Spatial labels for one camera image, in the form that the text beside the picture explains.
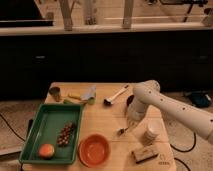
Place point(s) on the metal fork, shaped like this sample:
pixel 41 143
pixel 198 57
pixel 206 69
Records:
pixel 122 131

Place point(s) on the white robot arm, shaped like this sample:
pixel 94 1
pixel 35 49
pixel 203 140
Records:
pixel 148 93

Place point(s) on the yellow banana toy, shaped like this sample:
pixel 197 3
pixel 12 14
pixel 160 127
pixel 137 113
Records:
pixel 74 96

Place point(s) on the green vegetable toy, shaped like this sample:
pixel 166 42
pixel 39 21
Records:
pixel 66 101

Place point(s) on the bunch of dark grapes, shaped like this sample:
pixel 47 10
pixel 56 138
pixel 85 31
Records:
pixel 63 137

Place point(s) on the green plastic tray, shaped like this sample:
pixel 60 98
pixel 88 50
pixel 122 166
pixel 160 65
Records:
pixel 49 120

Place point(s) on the orange bowl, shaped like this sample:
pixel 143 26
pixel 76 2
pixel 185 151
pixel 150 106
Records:
pixel 94 150

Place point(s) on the brown rectangular sponge block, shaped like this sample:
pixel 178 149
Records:
pixel 144 154

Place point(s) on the orange peach fruit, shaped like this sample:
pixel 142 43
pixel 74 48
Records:
pixel 46 151

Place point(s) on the blue object on floor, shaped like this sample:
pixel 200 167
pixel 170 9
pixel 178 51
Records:
pixel 200 99

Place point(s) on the white handled dish brush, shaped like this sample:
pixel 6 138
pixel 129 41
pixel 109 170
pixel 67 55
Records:
pixel 109 101

